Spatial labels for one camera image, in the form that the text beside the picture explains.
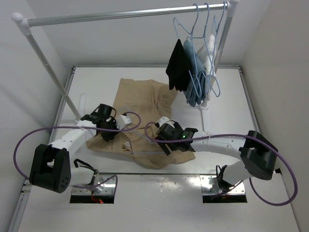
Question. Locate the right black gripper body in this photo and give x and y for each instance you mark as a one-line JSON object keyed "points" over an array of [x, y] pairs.
{"points": [[165, 148]]}

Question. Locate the light blue plastic hanger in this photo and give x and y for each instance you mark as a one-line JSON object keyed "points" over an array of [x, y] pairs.
{"points": [[135, 142]]}

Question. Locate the beige t shirt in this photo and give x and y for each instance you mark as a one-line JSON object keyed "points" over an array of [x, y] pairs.
{"points": [[155, 95]]}

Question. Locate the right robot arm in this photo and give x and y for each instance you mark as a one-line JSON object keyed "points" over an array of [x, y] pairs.
{"points": [[256, 154]]}

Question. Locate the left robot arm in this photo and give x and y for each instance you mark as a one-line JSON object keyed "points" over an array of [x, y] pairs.
{"points": [[54, 166]]}

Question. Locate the blue hanger with white garment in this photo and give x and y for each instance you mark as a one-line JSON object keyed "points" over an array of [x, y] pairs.
{"points": [[215, 30]]}

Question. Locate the light blue garment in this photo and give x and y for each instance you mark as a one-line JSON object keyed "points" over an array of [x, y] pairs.
{"points": [[196, 90]]}

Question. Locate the black garment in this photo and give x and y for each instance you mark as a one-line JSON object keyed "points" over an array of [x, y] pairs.
{"points": [[178, 68]]}

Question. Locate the white checked garment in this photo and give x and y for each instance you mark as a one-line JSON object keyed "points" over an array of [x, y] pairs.
{"points": [[206, 54]]}

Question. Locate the white clothes rack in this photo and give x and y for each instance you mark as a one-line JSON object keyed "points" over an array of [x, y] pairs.
{"points": [[24, 26]]}

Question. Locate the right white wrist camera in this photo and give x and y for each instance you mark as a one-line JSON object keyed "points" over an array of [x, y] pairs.
{"points": [[161, 121]]}

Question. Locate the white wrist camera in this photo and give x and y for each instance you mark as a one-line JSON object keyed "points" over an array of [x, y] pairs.
{"points": [[161, 121], [123, 121]]}

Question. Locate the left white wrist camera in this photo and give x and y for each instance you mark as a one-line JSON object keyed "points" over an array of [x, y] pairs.
{"points": [[123, 121]]}

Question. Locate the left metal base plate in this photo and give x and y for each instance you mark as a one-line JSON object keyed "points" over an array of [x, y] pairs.
{"points": [[103, 185]]}

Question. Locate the metal base plate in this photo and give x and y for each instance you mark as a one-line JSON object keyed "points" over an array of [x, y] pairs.
{"points": [[103, 185], [209, 187]]}

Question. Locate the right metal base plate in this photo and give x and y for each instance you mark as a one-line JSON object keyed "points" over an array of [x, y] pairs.
{"points": [[209, 187]]}

